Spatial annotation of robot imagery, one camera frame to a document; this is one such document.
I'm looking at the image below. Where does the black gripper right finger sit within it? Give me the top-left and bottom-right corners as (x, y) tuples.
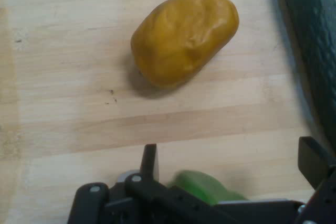
(293, 136), (336, 224)

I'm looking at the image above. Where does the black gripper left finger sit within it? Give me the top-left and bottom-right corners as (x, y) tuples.
(67, 143), (226, 224)

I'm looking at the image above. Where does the light green toy vegetable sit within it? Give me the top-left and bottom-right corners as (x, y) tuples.
(167, 170), (247, 206)

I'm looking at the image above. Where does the yellow-brown toy potato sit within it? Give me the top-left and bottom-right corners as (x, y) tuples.
(130, 0), (240, 90)

